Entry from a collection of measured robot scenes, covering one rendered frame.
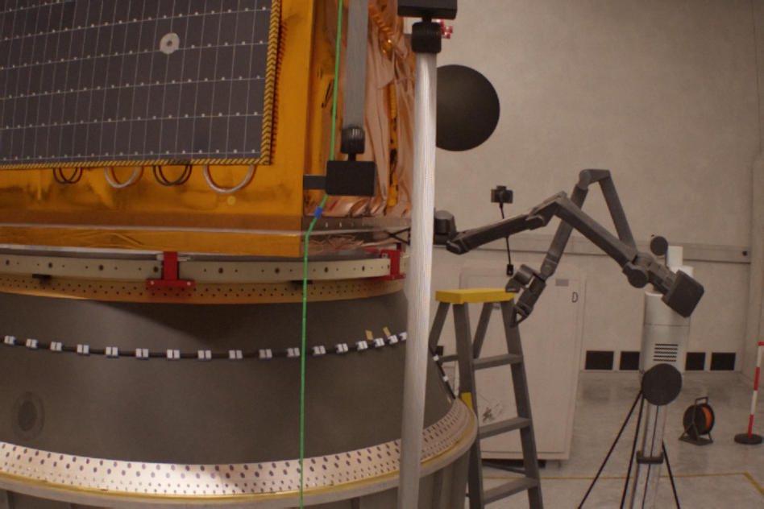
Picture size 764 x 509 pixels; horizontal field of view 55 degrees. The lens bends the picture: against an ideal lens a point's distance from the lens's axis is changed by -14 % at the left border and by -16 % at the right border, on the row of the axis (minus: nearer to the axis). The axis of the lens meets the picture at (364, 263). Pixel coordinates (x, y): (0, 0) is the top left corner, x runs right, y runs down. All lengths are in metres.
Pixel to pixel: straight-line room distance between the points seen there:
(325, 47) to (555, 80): 8.37
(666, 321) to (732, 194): 7.67
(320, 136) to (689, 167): 8.70
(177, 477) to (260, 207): 0.67
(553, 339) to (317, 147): 4.37
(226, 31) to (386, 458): 1.17
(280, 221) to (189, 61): 0.42
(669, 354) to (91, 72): 2.05
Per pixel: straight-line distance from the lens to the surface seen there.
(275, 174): 1.77
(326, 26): 1.87
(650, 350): 2.85
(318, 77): 1.82
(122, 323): 2.09
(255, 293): 2.17
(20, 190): 2.08
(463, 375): 3.69
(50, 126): 1.99
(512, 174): 9.95
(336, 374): 2.22
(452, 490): 2.66
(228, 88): 1.79
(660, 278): 2.67
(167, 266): 2.06
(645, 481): 3.02
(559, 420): 6.13
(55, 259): 2.14
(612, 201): 3.12
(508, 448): 6.17
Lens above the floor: 1.84
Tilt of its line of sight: 3 degrees down
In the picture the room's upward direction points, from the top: 2 degrees clockwise
